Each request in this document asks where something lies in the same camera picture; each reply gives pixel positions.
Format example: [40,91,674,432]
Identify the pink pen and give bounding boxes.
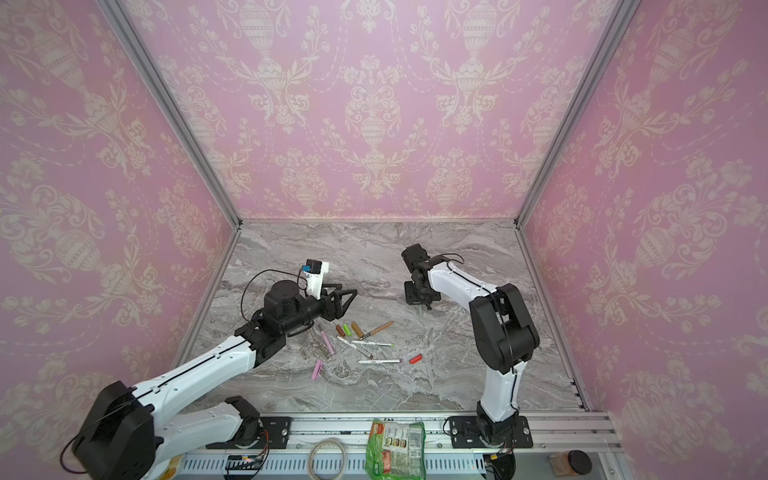
[320,331,335,357]

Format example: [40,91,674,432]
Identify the tan brown pen cap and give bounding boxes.
[351,322,364,338]

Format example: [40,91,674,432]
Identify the aluminium front rail frame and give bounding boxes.
[149,412,633,479]

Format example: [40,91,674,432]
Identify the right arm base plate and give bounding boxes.
[445,415,534,449]

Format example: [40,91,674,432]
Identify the brown jar black lid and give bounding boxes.
[548,450,593,478]

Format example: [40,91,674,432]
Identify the white marker black tip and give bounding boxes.
[336,335,374,360]

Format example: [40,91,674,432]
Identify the green snack bag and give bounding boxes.
[365,419,427,480]

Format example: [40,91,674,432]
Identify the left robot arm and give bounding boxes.
[67,280,357,479]

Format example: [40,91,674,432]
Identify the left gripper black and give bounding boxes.
[281,283,359,337]

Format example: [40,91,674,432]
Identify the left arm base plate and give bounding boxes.
[205,416,292,451]

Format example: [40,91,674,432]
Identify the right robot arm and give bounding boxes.
[401,244,540,448]

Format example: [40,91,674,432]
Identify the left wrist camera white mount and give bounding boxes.
[302,259,330,300]

